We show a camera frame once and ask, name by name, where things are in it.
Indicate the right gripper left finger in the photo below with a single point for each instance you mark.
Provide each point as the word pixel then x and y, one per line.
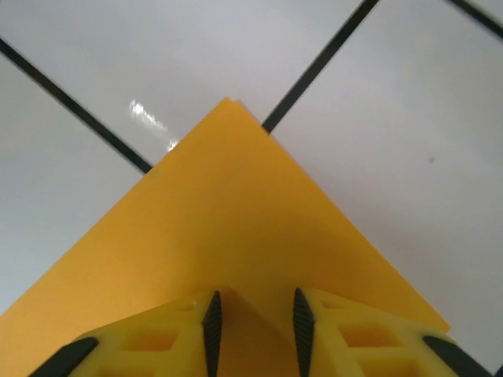
pixel 157 345

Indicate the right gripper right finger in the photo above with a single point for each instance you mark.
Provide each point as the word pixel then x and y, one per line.
pixel 373 345

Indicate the yellow paper sheet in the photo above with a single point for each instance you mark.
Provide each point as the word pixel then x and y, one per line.
pixel 236 196

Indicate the white grid-lined mat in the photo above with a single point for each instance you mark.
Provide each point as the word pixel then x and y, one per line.
pixel 236 47

